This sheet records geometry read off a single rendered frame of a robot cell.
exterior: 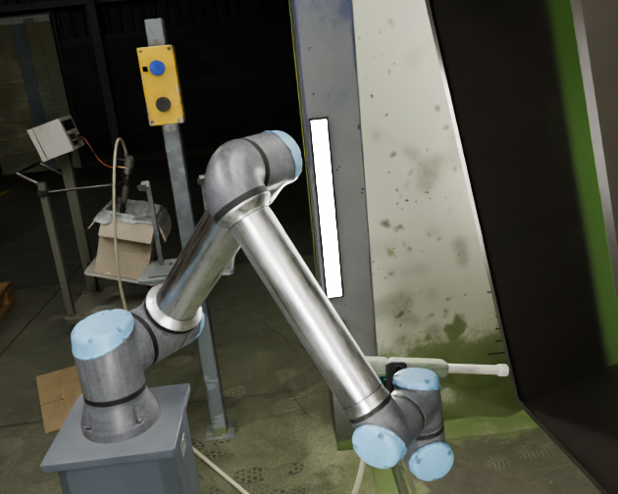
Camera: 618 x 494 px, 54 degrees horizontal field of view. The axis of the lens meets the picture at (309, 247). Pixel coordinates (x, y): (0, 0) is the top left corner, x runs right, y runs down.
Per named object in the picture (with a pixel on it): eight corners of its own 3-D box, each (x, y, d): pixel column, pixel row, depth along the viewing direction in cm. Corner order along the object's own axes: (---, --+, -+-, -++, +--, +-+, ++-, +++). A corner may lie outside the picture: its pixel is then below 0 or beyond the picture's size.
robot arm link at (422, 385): (423, 393, 113) (429, 451, 116) (446, 365, 122) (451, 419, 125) (378, 385, 118) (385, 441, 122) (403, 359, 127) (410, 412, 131)
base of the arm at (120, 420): (73, 447, 145) (63, 411, 142) (93, 405, 163) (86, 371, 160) (153, 437, 145) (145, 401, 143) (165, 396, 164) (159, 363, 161)
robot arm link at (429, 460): (455, 436, 120) (459, 479, 122) (429, 406, 132) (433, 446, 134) (410, 448, 118) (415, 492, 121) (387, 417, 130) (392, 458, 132)
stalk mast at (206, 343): (228, 426, 261) (164, 19, 213) (227, 434, 255) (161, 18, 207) (214, 428, 261) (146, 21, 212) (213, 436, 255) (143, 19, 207)
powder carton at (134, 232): (100, 247, 392) (108, 187, 382) (168, 259, 399) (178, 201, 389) (78, 274, 341) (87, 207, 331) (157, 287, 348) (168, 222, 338)
